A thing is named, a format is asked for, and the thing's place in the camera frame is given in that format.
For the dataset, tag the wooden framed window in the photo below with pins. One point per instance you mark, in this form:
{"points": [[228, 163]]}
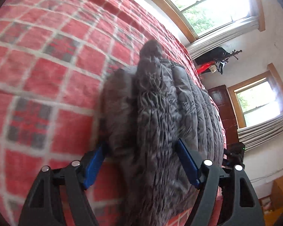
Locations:
{"points": [[202, 4], [257, 101]]}

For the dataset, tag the red plaid blanket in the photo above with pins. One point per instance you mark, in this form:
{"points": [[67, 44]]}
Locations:
{"points": [[49, 75]]}

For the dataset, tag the black hanging garment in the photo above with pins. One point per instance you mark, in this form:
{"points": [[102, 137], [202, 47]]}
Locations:
{"points": [[211, 55]]}

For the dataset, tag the wooden coat rack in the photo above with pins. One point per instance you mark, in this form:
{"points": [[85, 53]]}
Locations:
{"points": [[231, 54]]}

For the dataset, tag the red hanging item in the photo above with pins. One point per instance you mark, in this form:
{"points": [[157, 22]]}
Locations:
{"points": [[204, 68]]}

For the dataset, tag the grey quilted jacket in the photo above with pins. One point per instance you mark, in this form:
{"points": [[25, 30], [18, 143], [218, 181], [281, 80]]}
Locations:
{"points": [[160, 127]]}

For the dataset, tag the white curtain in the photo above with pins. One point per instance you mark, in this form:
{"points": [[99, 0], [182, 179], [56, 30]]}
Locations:
{"points": [[224, 37], [264, 131]]}

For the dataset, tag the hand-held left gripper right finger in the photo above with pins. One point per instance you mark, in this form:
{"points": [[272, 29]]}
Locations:
{"points": [[188, 162]]}

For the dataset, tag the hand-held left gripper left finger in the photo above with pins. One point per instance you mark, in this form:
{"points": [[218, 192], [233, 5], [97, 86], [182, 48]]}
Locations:
{"points": [[94, 164]]}

